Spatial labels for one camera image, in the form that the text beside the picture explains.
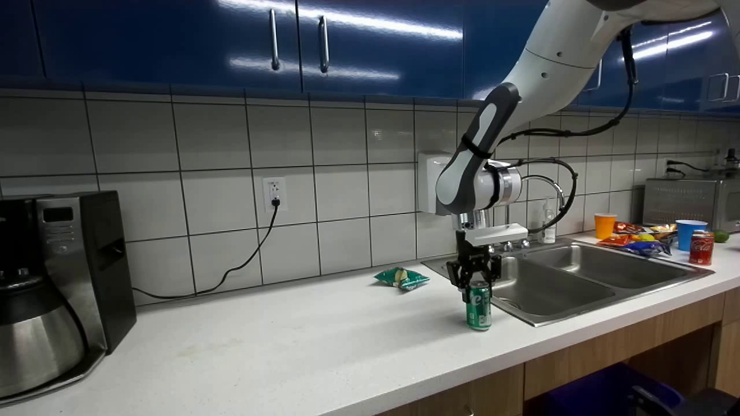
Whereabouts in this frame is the silver cabinet door handle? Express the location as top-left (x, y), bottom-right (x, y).
top-left (317, 14), bottom-right (332, 77)
top-left (266, 7), bottom-right (283, 75)

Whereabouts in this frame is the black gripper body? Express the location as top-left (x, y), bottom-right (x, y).
top-left (447, 244), bottom-right (504, 284)

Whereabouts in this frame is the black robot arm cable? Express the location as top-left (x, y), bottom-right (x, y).
top-left (495, 26), bottom-right (641, 233)

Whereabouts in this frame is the orange plastic cup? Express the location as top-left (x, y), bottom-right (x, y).
top-left (591, 214), bottom-right (619, 244)

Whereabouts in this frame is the red soda can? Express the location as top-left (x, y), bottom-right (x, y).
top-left (686, 229), bottom-right (716, 269)

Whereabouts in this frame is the blue snack bag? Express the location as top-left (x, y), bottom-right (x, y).
top-left (624, 238), bottom-right (667, 262)

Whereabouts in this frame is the wooden sink apron panel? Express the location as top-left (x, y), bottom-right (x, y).
top-left (522, 290), bottom-right (730, 402)

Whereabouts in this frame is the chrome gooseneck faucet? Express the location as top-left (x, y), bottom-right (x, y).
top-left (522, 171), bottom-right (568, 251)

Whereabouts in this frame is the white wall outlet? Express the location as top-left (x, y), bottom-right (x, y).
top-left (261, 177), bottom-right (290, 208)

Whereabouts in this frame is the green soda can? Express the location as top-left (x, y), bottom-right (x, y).
top-left (464, 277), bottom-right (495, 335)

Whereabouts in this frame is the steel coffee carafe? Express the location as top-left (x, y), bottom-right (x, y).
top-left (0, 277), bottom-right (88, 401)

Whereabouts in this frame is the black coffee maker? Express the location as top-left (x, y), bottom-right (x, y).
top-left (0, 189), bottom-right (139, 404)

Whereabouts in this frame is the green snack bag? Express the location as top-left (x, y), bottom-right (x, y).
top-left (372, 266), bottom-right (431, 296)

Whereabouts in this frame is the blue plastic cup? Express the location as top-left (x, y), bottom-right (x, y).
top-left (673, 218), bottom-right (709, 256)

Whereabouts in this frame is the wooden cabinet front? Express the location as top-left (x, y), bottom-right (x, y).
top-left (376, 366), bottom-right (527, 416)

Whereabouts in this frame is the stainless steel double sink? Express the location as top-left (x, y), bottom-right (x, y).
top-left (421, 238), bottom-right (715, 328)

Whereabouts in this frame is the clear pump bottle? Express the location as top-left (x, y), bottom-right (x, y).
top-left (542, 204), bottom-right (560, 245)

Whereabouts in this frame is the blue cabinet door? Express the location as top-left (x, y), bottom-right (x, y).
top-left (29, 0), bottom-right (302, 100)
top-left (0, 0), bottom-right (39, 88)
top-left (568, 19), bottom-right (724, 112)
top-left (297, 0), bottom-right (546, 107)

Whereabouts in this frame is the stainless steel appliance box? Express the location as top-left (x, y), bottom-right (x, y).
top-left (642, 173), bottom-right (740, 233)

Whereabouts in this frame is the blue bin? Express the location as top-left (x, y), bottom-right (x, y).
top-left (538, 362), bottom-right (689, 416)

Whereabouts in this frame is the yellow snack bag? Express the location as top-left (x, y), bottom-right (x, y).
top-left (646, 223), bottom-right (679, 244)

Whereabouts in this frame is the orange red snack bag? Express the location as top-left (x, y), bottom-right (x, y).
top-left (599, 229), bottom-right (642, 253)

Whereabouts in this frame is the white wall soap dispenser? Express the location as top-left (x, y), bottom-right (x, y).
top-left (416, 152), bottom-right (457, 218)

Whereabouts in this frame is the black coffee maker cord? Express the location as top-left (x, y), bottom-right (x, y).
top-left (129, 197), bottom-right (283, 301)

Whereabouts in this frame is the black chair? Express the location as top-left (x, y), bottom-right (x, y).
top-left (631, 382), bottom-right (740, 416)

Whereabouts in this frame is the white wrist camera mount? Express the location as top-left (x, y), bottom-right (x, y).
top-left (462, 223), bottom-right (532, 251)

